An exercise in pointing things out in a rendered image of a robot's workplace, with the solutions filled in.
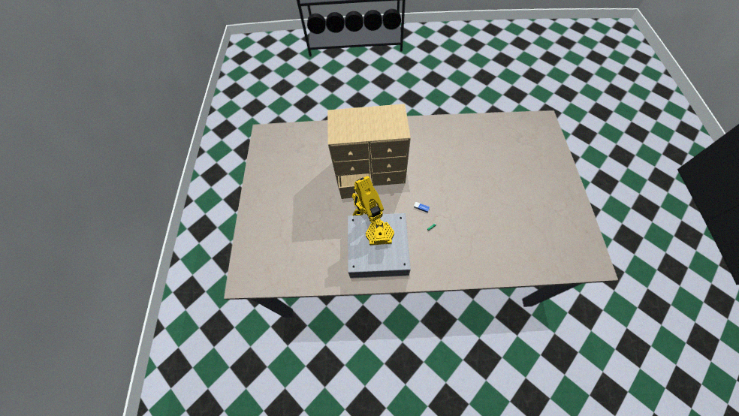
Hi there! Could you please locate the white and blue eraser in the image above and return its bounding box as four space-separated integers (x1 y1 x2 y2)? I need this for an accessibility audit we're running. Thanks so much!
414 202 430 213

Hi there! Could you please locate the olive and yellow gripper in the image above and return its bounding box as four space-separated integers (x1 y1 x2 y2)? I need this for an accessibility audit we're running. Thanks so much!
352 193 363 216

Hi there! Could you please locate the brown wooden chest of drawers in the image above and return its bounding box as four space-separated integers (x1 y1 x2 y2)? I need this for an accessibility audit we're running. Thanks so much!
327 104 411 188

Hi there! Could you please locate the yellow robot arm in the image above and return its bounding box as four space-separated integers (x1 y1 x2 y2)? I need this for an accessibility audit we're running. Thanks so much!
354 176 394 246

